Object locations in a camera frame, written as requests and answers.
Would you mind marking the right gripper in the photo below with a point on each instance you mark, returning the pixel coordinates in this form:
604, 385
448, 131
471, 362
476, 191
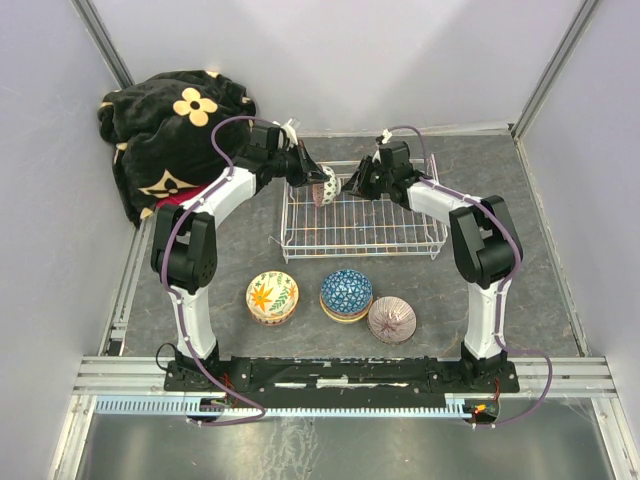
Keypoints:
357, 184

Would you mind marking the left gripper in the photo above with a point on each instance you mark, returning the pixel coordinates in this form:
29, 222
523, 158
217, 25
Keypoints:
305, 162

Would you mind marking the red patterned bowl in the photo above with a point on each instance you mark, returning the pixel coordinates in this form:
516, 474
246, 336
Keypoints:
325, 193

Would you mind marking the white wire dish rack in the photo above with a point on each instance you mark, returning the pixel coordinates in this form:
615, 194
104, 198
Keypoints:
353, 227

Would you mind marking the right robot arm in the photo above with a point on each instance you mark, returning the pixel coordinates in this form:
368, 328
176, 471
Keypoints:
486, 249

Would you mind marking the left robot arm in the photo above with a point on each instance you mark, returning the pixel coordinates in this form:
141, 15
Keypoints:
184, 252

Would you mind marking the blue triangle patterned bowl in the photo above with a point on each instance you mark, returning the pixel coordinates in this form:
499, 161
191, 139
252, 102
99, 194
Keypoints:
346, 291

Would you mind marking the red cloth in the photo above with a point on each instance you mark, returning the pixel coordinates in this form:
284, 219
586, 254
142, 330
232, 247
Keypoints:
180, 197

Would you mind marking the purple striped bowl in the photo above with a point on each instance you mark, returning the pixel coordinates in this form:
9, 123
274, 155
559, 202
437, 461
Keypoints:
392, 320

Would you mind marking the black floral fleece blanket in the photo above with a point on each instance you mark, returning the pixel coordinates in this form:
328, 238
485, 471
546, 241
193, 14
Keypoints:
172, 133

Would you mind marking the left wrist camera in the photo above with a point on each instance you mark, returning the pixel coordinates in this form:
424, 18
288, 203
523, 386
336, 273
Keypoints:
289, 132

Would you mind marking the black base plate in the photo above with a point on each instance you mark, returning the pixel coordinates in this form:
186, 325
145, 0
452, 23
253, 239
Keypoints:
339, 383

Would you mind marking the aluminium frame rail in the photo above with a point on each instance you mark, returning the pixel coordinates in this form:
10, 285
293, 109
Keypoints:
135, 385

